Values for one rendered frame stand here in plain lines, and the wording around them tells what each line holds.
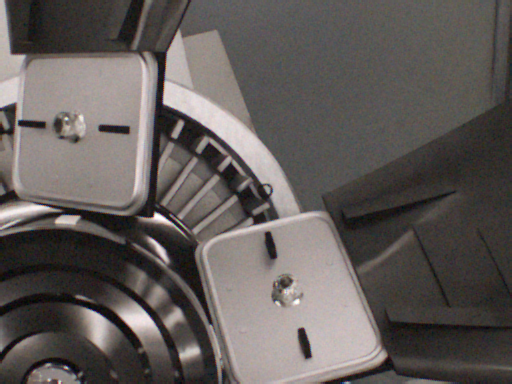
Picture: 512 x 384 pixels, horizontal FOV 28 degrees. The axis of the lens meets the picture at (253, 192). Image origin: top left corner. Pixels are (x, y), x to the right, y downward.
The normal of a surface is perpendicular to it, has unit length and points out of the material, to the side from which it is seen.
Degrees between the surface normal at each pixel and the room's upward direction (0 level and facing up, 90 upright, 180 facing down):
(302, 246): 0
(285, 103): 90
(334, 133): 90
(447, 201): 3
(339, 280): 0
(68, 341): 50
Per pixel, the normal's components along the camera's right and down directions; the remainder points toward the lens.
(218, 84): -0.11, -0.71
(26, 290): 0.11, 0.04
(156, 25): -0.55, -0.05
